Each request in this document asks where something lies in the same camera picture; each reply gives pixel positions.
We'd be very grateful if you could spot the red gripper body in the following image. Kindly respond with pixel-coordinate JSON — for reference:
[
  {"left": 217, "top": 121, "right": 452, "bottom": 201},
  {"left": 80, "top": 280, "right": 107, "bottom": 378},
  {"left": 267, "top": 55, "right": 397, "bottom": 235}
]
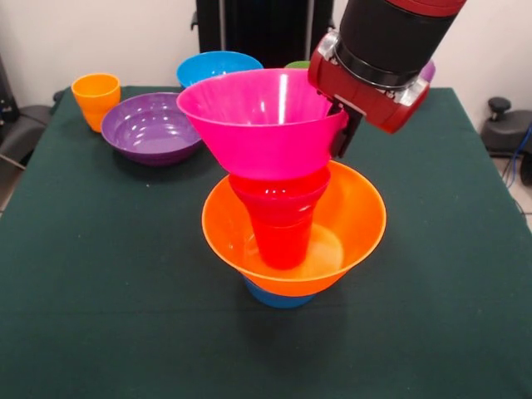
[{"left": 307, "top": 48, "right": 431, "bottom": 135}]

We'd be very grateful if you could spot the large pink bowl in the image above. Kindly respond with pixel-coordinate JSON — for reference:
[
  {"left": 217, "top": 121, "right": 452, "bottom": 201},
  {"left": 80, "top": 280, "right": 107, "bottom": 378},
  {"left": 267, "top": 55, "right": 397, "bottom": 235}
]
[{"left": 175, "top": 68, "right": 349, "bottom": 181}]

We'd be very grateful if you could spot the large orange bowl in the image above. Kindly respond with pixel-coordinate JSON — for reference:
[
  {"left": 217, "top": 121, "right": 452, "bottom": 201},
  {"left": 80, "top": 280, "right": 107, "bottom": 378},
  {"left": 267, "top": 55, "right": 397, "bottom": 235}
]
[{"left": 202, "top": 160, "right": 387, "bottom": 298}]

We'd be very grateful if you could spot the small red bowl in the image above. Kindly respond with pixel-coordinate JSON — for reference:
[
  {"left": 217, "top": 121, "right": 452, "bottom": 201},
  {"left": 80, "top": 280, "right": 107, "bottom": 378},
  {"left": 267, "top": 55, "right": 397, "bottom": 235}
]
[{"left": 228, "top": 168, "right": 333, "bottom": 229}]

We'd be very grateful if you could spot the orange-red cup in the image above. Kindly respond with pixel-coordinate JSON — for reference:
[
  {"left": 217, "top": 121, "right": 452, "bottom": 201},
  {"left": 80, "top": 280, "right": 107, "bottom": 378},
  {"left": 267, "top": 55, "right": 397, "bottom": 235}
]
[{"left": 250, "top": 215, "right": 315, "bottom": 270}]

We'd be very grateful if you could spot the small blue bowl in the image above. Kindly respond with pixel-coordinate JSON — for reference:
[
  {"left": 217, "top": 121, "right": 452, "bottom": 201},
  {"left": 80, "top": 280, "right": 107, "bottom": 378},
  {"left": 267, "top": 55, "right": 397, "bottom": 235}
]
[{"left": 244, "top": 278, "right": 319, "bottom": 309}]

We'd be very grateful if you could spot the large blue bowl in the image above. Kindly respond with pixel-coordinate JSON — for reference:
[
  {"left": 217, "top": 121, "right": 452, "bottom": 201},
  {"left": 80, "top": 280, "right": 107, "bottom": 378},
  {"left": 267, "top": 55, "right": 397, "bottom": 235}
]
[{"left": 176, "top": 51, "right": 264, "bottom": 89}]

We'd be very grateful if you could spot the purple bowl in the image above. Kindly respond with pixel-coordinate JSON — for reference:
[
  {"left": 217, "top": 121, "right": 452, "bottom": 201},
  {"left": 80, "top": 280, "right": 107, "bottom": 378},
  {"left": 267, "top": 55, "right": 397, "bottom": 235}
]
[{"left": 101, "top": 91, "right": 204, "bottom": 167}]

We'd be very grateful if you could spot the yellow-orange cup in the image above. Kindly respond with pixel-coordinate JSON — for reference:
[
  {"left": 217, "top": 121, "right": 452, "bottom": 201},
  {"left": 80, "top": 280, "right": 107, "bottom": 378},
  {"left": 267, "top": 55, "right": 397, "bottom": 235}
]
[{"left": 71, "top": 73, "right": 122, "bottom": 133}]

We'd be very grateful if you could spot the dark green tablecloth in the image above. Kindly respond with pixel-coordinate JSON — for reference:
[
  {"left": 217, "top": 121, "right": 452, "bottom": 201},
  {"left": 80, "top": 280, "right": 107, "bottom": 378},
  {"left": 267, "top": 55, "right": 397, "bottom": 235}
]
[{"left": 0, "top": 85, "right": 532, "bottom": 399}]

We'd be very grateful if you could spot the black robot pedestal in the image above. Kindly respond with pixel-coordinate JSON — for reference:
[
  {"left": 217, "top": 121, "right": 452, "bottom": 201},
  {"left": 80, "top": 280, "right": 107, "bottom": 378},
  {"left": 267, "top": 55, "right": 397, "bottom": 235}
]
[{"left": 190, "top": 0, "right": 348, "bottom": 70}]

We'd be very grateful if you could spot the blue cable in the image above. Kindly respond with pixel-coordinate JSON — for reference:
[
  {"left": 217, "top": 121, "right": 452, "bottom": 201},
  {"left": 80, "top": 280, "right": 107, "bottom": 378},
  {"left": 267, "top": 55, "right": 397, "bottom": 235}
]
[{"left": 502, "top": 124, "right": 532, "bottom": 188}]

